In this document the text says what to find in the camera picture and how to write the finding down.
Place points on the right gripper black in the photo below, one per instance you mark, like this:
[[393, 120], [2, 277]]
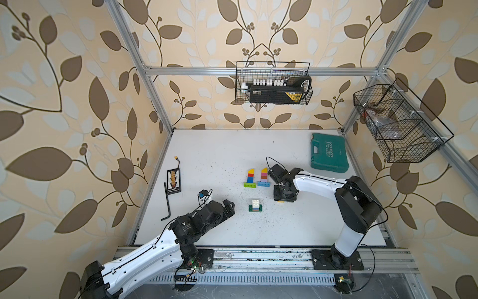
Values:
[[289, 199]]

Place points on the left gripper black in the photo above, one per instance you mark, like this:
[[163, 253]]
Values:
[[229, 209]]

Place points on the light blue lego brick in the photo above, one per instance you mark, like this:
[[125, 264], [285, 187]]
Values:
[[263, 184]]

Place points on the cream lego brick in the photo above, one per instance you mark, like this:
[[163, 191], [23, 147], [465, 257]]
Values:
[[256, 204]]

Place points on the dark green lego brick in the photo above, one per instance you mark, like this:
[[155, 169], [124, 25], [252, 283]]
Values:
[[252, 208]]

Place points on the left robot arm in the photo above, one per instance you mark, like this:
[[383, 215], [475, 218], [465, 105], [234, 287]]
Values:
[[172, 249]]

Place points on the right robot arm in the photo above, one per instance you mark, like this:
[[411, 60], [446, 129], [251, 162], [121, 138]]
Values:
[[358, 206]]

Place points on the green tool case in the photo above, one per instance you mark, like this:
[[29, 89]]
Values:
[[328, 153]]

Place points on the black hex key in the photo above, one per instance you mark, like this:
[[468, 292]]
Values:
[[167, 202]]

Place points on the black bit holder card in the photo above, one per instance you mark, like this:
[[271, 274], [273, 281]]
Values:
[[173, 181]]

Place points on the black box in basket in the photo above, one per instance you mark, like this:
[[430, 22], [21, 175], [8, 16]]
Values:
[[293, 91]]

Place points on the plastic bag in basket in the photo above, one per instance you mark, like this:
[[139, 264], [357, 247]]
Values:
[[379, 124]]

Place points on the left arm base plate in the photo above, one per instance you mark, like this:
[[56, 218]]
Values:
[[202, 260]]

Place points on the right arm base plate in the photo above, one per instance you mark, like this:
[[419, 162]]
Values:
[[332, 259]]

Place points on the back wire basket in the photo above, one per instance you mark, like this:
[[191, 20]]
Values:
[[265, 73]]

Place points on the wire basket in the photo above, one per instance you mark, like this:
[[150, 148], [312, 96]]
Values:
[[265, 73], [419, 132]]

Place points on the right wire basket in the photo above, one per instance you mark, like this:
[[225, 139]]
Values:
[[419, 132]]

